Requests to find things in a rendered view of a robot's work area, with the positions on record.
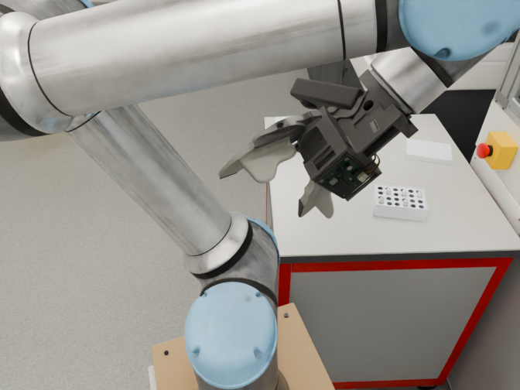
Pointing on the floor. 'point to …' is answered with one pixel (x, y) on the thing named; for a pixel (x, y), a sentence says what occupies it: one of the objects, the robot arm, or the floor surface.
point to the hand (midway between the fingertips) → (260, 195)
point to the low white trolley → (391, 267)
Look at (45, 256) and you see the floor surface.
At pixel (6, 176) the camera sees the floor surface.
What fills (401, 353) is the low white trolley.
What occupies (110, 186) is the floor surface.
